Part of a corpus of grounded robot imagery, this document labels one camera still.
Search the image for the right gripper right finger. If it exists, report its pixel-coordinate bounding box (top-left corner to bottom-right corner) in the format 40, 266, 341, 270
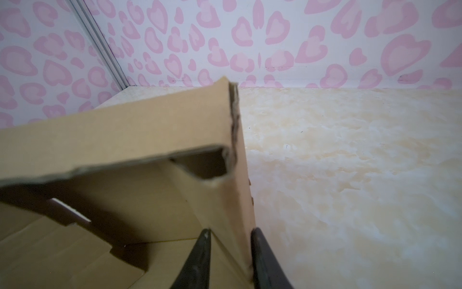
251, 228, 293, 289

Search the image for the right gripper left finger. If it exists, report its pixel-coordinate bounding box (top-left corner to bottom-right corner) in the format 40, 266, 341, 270
171, 229, 212, 289

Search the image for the brown cardboard box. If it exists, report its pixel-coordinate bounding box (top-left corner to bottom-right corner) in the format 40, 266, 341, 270
1, 78, 256, 289

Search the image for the left corner aluminium post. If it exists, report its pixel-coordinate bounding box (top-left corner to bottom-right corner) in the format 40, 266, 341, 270
65, 0, 129, 90

